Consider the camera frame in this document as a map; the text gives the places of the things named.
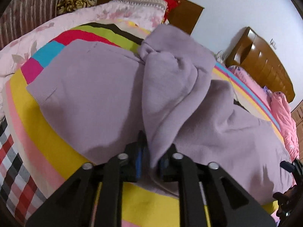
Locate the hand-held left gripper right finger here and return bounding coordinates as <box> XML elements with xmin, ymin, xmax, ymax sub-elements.
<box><xmin>158</xmin><ymin>144</ymin><xmax>277</xmax><ymax>227</ymax></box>

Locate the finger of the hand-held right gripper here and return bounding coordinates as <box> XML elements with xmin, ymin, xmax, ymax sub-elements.
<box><xmin>273</xmin><ymin>191</ymin><xmax>293</xmax><ymax>206</ymax></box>
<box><xmin>280</xmin><ymin>161</ymin><xmax>296</xmax><ymax>173</ymax></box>

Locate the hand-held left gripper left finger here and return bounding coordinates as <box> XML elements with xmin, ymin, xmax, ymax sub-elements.
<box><xmin>26</xmin><ymin>130</ymin><xmax>148</xmax><ymax>227</ymax></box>

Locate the lilac knit sweater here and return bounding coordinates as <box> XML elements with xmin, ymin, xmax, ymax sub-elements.
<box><xmin>26</xmin><ymin>25</ymin><xmax>294</xmax><ymax>206</ymax></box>

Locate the wooden louvered wardrobe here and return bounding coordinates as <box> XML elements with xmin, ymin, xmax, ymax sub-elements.
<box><xmin>291</xmin><ymin>104</ymin><xmax>303</xmax><ymax>161</ymax></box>

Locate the pink padded quilt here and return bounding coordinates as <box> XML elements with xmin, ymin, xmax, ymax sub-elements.
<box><xmin>270</xmin><ymin>91</ymin><xmax>300</xmax><ymax>159</ymax></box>

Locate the rainbow striped blanket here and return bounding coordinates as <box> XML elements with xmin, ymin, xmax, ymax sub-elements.
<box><xmin>5</xmin><ymin>22</ymin><xmax>288</xmax><ymax>227</ymax></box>

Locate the glossy wooden bed headboard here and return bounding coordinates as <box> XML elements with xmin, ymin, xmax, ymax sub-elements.
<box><xmin>225</xmin><ymin>26</ymin><xmax>296</xmax><ymax>103</ymax></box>

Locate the red checkered cloth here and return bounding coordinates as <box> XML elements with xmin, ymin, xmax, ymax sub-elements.
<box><xmin>0</xmin><ymin>117</ymin><xmax>48</xmax><ymax>225</ymax></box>

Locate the flat brown wooden board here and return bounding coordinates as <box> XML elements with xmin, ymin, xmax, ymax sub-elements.
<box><xmin>97</xmin><ymin>0</ymin><xmax>204</xmax><ymax>35</ymax></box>

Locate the red embroidered pillow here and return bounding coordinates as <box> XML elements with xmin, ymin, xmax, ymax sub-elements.
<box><xmin>132</xmin><ymin>0</ymin><xmax>181</xmax><ymax>24</ymax></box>

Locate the light pink floral quilt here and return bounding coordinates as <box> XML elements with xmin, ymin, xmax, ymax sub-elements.
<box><xmin>0</xmin><ymin>0</ymin><xmax>166</xmax><ymax>120</ymax></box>

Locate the yellow brown patterned cloth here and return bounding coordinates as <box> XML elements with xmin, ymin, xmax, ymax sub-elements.
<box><xmin>56</xmin><ymin>0</ymin><xmax>95</xmax><ymax>16</ymax></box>

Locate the striped floral curtain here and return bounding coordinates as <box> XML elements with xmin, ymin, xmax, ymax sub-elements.
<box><xmin>0</xmin><ymin>0</ymin><xmax>77</xmax><ymax>50</ymax></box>

